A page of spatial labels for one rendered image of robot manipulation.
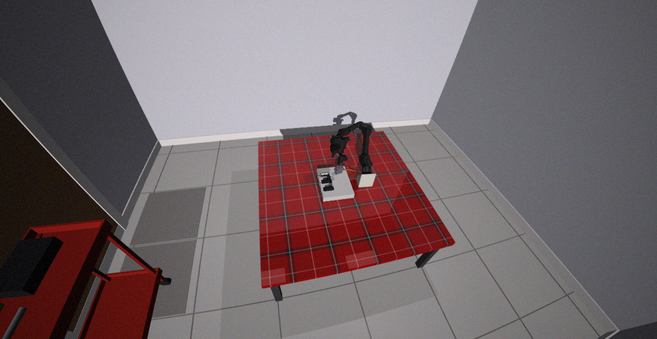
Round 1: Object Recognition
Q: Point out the white rectangular deck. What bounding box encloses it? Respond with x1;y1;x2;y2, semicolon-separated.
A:
316;166;355;202

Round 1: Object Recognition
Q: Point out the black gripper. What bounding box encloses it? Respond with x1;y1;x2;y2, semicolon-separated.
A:
332;145;348;165

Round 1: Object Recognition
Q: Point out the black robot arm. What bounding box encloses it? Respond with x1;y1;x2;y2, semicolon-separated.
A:
330;121;373;174

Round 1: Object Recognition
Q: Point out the grey micro servo with orange cable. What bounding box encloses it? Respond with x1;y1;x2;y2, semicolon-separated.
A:
334;166;354;175

